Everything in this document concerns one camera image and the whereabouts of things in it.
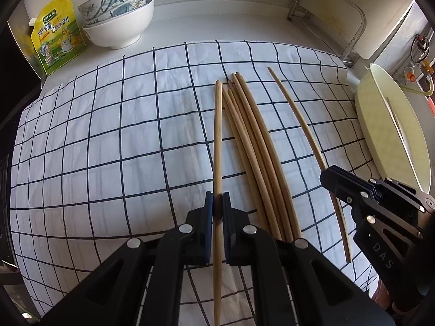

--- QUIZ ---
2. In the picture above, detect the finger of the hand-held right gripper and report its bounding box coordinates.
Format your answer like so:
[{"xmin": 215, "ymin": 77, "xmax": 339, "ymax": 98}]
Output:
[
  {"xmin": 320, "ymin": 167, "xmax": 378, "ymax": 208},
  {"xmin": 331, "ymin": 165, "xmax": 385, "ymax": 196}
]

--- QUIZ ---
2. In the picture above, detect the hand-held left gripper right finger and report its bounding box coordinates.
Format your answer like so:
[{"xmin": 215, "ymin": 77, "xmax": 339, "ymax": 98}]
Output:
[{"xmin": 221, "ymin": 192, "xmax": 396, "ymax": 326}]

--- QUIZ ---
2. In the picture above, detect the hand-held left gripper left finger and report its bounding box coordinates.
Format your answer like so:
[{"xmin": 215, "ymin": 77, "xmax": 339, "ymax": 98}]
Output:
[{"xmin": 41, "ymin": 192, "xmax": 215, "ymax": 326}]

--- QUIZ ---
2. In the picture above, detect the cream oval tray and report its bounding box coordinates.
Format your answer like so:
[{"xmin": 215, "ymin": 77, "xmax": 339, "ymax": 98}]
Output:
[{"xmin": 354, "ymin": 62, "xmax": 432, "ymax": 194}]

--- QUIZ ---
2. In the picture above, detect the bundle of wooden chopsticks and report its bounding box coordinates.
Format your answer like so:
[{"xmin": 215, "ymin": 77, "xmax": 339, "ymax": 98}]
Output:
[{"xmin": 222, "ymin": 72, "xmax": 302, "ymax": 242}]

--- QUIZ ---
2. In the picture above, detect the bamboo chopstick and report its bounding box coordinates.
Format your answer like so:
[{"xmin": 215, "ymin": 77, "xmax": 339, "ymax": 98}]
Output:
[
  {"xmin": 267, "ymin": 67, "xmax": 352, "ymax": 263},
  {"xmin": 213, "ymin": 81, "xmax": 223, "ymax": 326}
]

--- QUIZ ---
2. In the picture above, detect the white checked cloth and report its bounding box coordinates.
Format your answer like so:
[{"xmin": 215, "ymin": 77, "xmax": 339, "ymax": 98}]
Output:
[{"xmin": 10, "ymin": 39, "xmax": 381, "ymax": 326}]

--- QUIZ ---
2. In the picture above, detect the red gas valve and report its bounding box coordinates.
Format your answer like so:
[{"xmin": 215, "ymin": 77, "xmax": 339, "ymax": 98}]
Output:
[{"xmin": 409, "ymin": 34, "xmax": 430, "ymax": 63}]

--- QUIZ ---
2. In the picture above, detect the plain white bowl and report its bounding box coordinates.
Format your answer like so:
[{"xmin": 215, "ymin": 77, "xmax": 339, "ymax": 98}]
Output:
[{"xmin": 82, "ymin": 0, "xmax": 154, "ymax": 50}]

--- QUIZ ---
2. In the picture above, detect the floral ceramic bowl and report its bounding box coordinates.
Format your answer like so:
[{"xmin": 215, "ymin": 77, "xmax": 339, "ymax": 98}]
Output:
[
  {"xmin": 82, "ymin": 0, "xmax": 149, "ymax": 28},
  {"xmin": 77, "ymin": 0, "xmax": 147, "ymax": 21}
]

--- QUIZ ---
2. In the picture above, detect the yellow green seasoning packet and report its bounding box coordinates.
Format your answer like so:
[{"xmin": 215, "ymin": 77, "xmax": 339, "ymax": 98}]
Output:
[{"xmin": 28, "ymin": 0, "xmax": 87, "ymax": 76}]

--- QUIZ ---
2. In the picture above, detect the yellow gas hose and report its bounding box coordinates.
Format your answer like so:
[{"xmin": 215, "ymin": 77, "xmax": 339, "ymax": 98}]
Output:
[{"xmin": 420, "ymin": 59, "xmax": 435, "ymax": 97}]

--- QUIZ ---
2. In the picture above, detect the metal wire rack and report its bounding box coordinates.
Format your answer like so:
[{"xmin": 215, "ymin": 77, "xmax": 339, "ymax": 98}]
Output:
[{"xmin": 287, "ymin": 0, "xmax": 366, "ymax": 68}]

